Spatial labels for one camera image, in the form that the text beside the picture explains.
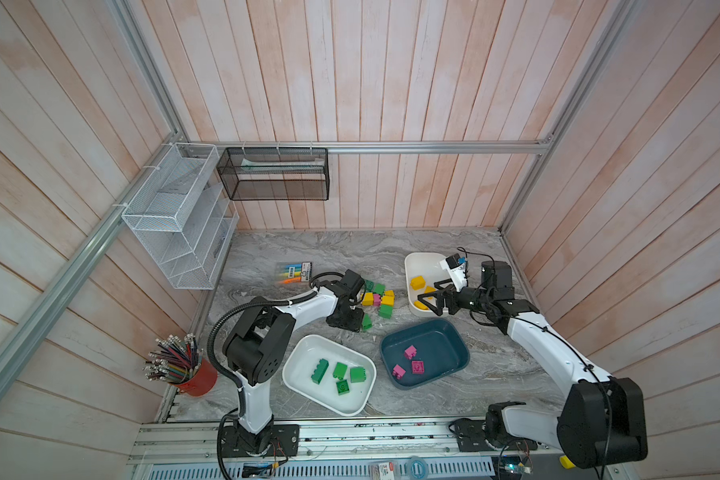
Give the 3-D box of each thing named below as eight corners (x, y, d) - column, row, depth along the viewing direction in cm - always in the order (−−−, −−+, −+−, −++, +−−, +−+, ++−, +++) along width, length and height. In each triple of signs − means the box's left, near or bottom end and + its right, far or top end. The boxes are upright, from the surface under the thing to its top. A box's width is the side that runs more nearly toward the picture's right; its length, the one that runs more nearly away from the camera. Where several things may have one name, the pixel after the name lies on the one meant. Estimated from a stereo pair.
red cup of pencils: (173, 399, 82) (135, 378, 68) (187, 361, 89) (155, 334, 74) (213, 399, 82) (182, 377, 67) (224, 360, 89) (198, 334, 74)
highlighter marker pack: (274, 283, 107) (273, 279, 105) (278, 266, 112) (276, 262, 110) (310, 283, 107) (310, 279, 105) (312, 266, 112) (312, 262, 110)
